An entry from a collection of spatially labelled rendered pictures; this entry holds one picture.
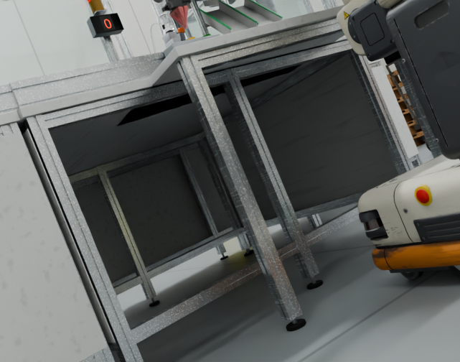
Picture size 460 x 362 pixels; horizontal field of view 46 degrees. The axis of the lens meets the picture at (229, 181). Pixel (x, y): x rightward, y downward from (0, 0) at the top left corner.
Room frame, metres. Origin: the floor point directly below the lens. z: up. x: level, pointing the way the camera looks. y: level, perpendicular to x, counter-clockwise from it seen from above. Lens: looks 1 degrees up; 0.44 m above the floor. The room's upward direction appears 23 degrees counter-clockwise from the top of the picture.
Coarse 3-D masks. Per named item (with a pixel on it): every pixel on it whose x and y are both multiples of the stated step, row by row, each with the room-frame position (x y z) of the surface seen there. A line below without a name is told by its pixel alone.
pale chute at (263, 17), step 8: (248, 0) 2.43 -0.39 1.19; (240, 8) 2.45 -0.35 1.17; (248, 8) 2.45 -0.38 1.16; (256, 8) 2.40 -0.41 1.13; (264, 8) 2.35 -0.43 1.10; (248, 16) 2.38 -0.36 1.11; (256, 16) 2.38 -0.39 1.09; (264, 16) 2.38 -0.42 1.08; (272, 16) 2.33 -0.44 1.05; (280, 16) 2.28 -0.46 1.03
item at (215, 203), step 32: (160, 160) 3.65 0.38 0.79; (192, 160) 3.82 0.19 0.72; (96, 192) 3.38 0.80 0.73; (128, 192) 3.50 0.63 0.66; (160, 192) 3.62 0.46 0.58; (192, 192) 3.75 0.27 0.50; (96, 224) 3.33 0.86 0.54; (128, 224) 3.45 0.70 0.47; (160, 224) 3.57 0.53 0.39; (192, 224) 3.70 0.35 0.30; (224, 224) 3.84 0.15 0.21; (128, 256) 3.40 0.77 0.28; (160, 256) 3.52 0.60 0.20; (224, 256) 3.74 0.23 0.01
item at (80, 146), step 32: (96, 96) 1.59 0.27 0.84; (224, 96) 2.45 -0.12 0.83; (256, 96) 2.86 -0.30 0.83; (64, 128) 1.78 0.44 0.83; (96, 128) 1.99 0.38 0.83; (128, 128) 2.26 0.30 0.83; (160, 128) 2.59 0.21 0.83; (192, 128) 3.06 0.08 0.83; (64, 160) 2.38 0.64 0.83; (96, 160) 2.77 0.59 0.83
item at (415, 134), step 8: (392, 72) 6.87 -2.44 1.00; (392, 80) 6.93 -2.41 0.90; (392, 88) 6.95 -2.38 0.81; (400, 88) 7.01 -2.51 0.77; (400, 96) 6.99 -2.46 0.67; (400, 104) 6.98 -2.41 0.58; (408, 112) 6.87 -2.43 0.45; (408, 120) 7.02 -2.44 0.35; (408, 128) 6.92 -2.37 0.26; (416, 136) 6.86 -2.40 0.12; (416, 144) 6.94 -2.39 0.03
